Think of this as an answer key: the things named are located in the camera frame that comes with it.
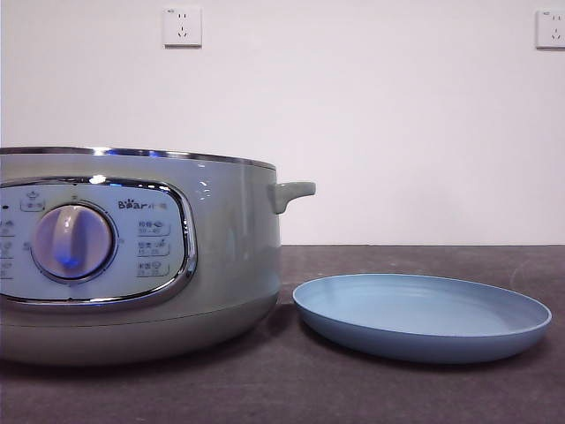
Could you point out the white wall socket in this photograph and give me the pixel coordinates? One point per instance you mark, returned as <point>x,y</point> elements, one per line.
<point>552,28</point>
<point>183,26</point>

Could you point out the blue round plate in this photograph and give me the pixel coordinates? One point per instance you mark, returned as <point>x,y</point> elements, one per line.
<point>419,309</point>

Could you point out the pale green electric steamer pot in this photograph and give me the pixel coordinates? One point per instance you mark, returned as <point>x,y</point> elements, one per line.
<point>229,247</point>

